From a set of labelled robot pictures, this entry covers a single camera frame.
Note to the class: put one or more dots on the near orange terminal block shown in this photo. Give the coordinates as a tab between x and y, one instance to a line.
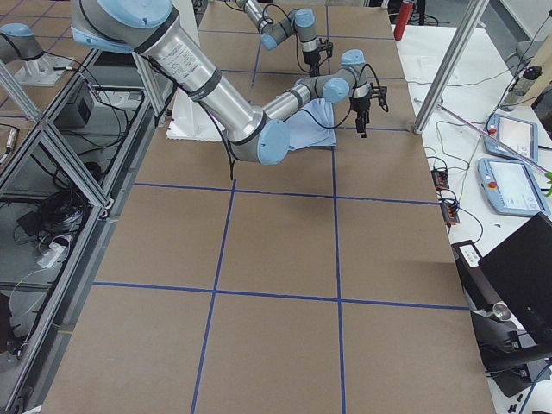
449	212

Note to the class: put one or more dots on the black box white label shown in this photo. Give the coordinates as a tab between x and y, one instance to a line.
476	285

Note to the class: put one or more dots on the white power strip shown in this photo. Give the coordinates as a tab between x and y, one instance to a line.
55	253

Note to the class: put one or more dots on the far orange terminal block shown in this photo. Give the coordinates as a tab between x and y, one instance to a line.
440	179

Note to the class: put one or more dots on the black monitor with stand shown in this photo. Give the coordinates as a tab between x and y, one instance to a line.
519	271

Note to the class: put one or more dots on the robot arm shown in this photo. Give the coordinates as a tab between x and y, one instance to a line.
297	23
250	133

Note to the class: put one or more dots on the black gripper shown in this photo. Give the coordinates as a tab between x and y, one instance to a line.
360	104
311	58

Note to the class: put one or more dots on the grey electronics box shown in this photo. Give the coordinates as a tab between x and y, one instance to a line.
77	111

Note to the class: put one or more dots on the aluminium frame post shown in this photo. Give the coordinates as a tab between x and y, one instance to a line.
463	33

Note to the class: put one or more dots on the red cylinder tube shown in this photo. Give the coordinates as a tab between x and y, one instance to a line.
402	19

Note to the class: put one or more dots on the aluminium frame rack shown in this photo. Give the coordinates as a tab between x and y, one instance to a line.
66	186

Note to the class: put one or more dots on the teach pendant tablet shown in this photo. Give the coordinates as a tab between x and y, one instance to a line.
510	188
518	134

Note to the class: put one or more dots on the far teach pendant tablet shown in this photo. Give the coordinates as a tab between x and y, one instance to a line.
518	134

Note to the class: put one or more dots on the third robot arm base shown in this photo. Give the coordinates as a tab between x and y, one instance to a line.
18	42

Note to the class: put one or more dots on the orange terminal block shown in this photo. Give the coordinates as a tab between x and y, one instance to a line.
449	212
440	179

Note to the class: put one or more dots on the near teach pendant tablet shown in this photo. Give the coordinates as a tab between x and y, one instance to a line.
510	188

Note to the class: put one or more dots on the light blue t-shirt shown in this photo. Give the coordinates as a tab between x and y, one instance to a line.
310	127

